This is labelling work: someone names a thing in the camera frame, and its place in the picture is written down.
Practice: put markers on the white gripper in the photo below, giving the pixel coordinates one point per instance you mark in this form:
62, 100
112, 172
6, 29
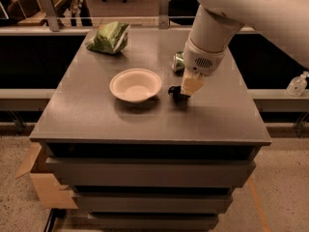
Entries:
202, 61

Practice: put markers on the metal railing post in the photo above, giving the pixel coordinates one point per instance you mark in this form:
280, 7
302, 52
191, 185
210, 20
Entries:
163, 18
51, 16

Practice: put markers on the cardboard box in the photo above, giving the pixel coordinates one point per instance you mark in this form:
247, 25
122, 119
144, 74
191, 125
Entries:
48, 189

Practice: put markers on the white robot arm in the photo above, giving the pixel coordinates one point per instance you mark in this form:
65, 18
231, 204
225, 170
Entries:
284, 23

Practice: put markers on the middle metal railing post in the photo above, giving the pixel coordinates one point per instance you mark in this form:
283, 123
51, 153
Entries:
163, 18

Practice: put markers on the grey drawer cabinet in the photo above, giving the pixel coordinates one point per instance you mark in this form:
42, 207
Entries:
159, 164

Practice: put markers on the green chip bag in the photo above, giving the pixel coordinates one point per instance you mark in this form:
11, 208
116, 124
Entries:
110, 38

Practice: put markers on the crushed green soda can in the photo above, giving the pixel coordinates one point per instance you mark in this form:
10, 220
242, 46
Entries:
178, 63

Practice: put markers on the dark chocolate rxbar wrapper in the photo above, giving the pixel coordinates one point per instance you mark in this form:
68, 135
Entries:
175, 92

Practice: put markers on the clear plastic bottle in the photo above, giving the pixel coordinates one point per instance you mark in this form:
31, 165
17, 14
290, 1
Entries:
297, 85

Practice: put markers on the left metal railing post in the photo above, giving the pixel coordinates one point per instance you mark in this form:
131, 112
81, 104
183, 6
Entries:
51, 16

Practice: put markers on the white paper bowl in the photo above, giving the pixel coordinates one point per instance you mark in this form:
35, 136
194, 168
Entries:
135, 85

